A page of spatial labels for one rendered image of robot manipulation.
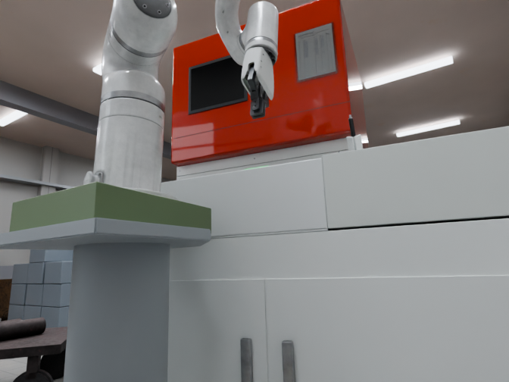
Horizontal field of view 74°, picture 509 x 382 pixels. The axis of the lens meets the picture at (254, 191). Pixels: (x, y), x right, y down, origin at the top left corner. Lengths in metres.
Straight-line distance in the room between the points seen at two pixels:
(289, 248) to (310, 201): 0.10
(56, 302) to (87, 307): 3.84
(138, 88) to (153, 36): 0.11
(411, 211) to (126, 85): 0.55
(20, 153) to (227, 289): 8.35
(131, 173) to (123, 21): 0.28
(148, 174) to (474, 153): 0.56
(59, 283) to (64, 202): 3.84
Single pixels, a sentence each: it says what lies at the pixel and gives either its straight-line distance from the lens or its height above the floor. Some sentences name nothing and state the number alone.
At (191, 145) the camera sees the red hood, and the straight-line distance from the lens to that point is 1.56.
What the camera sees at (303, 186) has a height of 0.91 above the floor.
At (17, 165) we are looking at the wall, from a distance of 8.84.
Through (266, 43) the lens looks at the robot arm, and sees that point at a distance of 0.90.
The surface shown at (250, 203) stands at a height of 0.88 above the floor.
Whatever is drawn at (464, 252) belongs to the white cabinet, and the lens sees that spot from 0.65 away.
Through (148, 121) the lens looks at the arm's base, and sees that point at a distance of 0.66.
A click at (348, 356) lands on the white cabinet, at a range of 0.67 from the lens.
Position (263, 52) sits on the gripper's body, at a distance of 0.88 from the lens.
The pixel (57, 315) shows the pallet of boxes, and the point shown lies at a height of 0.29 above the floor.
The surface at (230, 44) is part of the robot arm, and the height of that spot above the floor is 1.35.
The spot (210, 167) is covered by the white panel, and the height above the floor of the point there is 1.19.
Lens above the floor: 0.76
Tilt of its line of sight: 12 degrees up
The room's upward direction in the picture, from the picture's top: 2 degrees counter-clockwise
